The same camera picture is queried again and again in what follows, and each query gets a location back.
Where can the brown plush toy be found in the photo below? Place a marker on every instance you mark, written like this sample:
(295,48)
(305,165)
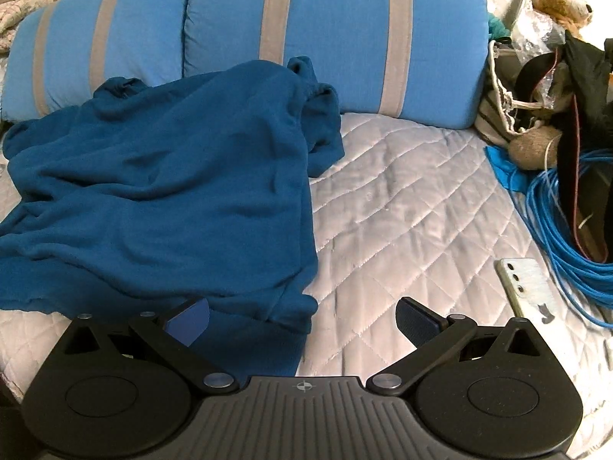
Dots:
(531,146)

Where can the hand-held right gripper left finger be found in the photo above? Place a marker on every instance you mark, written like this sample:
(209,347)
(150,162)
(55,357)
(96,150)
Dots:
(191,318)

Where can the cream comforter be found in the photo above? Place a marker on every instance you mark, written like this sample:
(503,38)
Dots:
(24,9)

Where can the blue grey-striped pillow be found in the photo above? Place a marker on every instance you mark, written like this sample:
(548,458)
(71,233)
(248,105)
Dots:
(72,52)
(335,43)

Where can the black jacket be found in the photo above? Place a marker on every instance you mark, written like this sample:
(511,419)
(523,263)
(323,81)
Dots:
(589,76)

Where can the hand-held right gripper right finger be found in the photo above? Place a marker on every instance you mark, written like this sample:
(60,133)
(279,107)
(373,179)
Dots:
(414,321)

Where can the smartphone with pale case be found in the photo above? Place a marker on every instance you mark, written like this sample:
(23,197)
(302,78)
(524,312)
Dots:
(529,287)

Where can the clear plastic wrap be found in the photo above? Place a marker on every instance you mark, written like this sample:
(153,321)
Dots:
(539,28)

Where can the teal cloth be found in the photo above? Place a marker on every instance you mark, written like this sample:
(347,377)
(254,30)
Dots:
(503,165)

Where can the grey quilted bedspread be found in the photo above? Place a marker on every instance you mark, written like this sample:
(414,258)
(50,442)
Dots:
(407,201)

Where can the canvas tote bag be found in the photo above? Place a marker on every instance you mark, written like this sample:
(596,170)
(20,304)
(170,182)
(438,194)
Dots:
(503,105)

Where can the dark blue shirt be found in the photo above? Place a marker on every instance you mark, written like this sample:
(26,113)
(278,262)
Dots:
(167,177)

